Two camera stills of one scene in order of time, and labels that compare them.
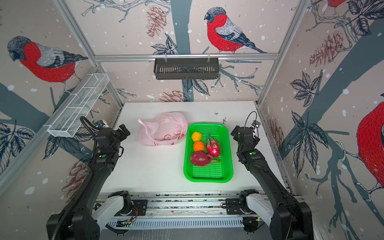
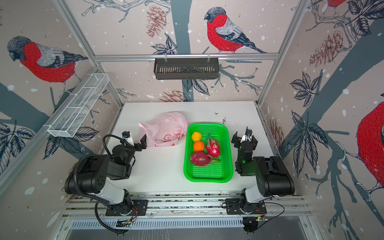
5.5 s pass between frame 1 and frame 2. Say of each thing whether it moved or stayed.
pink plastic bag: stayed
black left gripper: moved
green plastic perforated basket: stayed
